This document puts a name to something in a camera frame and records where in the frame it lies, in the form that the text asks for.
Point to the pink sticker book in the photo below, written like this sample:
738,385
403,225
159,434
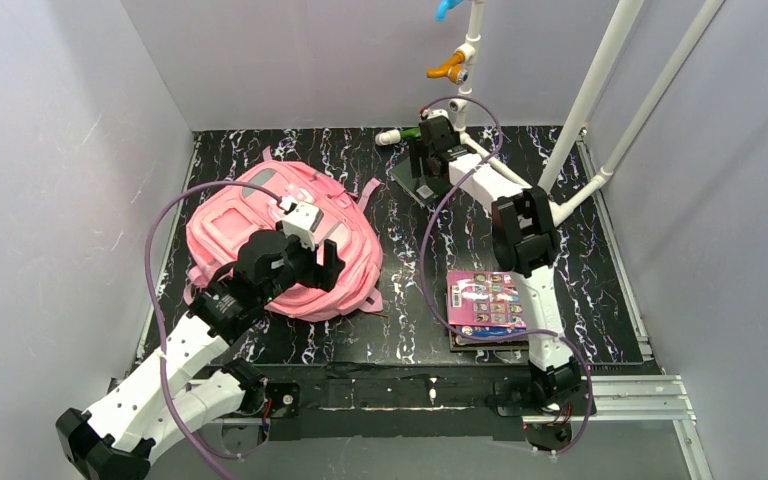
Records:
477,298

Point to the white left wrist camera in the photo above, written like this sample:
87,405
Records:
301,219

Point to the green white pipe fitting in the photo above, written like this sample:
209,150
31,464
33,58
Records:
396,136

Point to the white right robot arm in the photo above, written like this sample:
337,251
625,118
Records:
525,243

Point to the dark green notebook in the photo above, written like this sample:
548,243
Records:
428,191

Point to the white pvc pipe frame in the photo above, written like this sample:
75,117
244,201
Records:
533,55

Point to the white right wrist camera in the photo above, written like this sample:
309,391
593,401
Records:
433,113

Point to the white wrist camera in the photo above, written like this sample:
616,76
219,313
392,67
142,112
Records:
301,219
433,113

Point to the orange tap handle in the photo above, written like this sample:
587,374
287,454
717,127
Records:
453,69

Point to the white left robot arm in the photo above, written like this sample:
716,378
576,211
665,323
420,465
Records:
123,434

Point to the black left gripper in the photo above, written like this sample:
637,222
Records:
326,263

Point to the stacked grey books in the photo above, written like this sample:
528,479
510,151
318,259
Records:
487,338

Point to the aluminium rail frame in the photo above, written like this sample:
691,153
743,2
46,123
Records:
371,400

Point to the pink student backpack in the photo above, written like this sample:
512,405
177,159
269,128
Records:
226,220

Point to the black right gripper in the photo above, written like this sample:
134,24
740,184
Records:
433,162

